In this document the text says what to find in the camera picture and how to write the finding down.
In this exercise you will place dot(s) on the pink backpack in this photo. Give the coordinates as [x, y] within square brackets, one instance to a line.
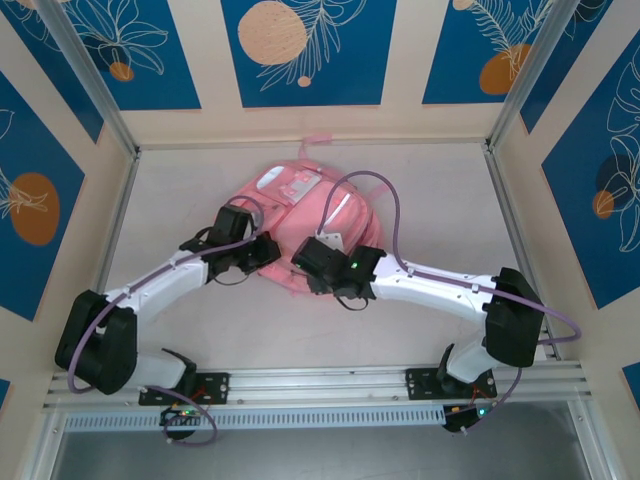
[310, 220]

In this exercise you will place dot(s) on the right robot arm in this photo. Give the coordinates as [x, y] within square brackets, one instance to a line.
[515, 320]

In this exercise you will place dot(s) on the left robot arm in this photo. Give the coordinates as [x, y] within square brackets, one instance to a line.
[105, 350]

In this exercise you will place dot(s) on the grey metal base panel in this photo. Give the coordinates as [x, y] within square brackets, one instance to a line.
[320, 455]

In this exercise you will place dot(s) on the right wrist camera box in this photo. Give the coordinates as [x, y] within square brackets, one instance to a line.
[317, 255]

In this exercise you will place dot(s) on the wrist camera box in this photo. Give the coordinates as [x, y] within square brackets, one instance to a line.
[317, 255]
[231, 222]

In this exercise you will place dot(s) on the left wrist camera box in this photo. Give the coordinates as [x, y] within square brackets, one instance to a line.
[231, 222]

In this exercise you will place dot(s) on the aluminium mounting rail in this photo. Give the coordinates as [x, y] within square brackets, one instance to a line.
[320, 382]

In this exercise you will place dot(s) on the aluminium table side rail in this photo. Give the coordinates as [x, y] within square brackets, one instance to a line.
[112, 240]
[502, 200]

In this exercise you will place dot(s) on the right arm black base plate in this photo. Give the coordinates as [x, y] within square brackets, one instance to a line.
[417, 382]

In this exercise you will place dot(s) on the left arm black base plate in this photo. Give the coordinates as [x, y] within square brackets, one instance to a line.
[220, 387]

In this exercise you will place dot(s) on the blue floral wall panel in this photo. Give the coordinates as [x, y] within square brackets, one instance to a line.
[575, 225]
[30, 280]
[50, 65]
[160, 75]
[565, 60]
[350, 60]
[450, 60]

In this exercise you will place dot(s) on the aluminium frame post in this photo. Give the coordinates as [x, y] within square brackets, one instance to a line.
[90, 75]
[522, 75]

